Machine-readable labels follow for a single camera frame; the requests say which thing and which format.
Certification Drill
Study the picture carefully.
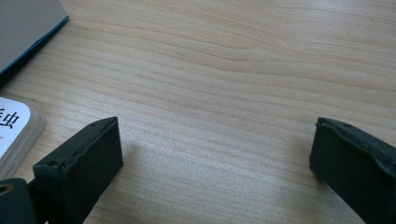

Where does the white caterpillar board book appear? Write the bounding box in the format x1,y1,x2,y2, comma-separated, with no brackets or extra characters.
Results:
0,96,47,181

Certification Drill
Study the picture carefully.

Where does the thick blue book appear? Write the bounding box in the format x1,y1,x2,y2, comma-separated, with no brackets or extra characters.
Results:
0,0,70,90

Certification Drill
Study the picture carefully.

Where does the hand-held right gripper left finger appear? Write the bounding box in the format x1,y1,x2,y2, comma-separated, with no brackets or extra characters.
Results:
32,116,124,224

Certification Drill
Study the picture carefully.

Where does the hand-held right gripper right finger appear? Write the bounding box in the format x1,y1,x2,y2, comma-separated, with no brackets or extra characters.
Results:
308,116,396,224

